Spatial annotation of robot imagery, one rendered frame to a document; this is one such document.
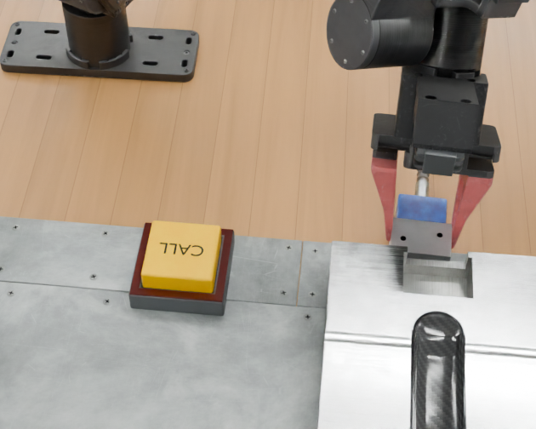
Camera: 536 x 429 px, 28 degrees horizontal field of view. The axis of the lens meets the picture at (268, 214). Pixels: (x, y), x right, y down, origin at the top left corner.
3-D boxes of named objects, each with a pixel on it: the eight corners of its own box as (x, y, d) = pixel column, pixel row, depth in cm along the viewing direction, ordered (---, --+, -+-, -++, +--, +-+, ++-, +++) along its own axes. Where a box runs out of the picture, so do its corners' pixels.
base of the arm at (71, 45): (188, 21, 103) (196, -24, 107) (-16, 10, 104) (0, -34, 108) (192, 82, 109) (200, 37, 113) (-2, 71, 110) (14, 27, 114)
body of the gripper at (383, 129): (498, 169, 84) (513, 77, 81) (369, 155, 85) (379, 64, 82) (492, 146, 90) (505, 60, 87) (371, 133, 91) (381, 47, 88)
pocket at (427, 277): (398, 274, 86) (403, 245, 84) (464, 279, 86) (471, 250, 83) (397, 320, 83) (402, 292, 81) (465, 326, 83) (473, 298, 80)
